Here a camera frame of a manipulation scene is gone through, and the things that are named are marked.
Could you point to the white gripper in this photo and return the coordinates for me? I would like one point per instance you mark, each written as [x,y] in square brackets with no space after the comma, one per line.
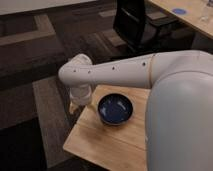
[80,95]

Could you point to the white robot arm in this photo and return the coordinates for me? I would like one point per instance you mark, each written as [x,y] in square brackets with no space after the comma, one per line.
[179,112]

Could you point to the dark blue ceramic bowl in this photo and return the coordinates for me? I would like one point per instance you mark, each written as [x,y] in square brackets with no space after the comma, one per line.
[115,109]

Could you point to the black office chair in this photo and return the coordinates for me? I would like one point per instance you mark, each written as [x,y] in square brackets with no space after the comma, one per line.
[141,25]

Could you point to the blue round coaster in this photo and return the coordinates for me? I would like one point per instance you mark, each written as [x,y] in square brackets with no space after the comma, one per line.
[179,11]

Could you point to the clear drinking glass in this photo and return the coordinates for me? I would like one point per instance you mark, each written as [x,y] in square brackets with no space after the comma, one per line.
[207,10]

